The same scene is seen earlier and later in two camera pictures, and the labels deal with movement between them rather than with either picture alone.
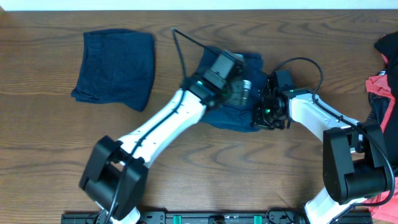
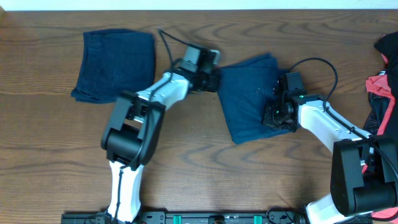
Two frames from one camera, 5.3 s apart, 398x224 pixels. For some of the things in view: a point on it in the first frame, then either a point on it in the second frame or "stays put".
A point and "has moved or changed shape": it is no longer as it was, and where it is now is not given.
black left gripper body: (234, 92) to (210, 81)
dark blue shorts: (231, 116) has moved or changed shape
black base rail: (206, 219) stays put
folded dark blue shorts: (118, 66) stays put
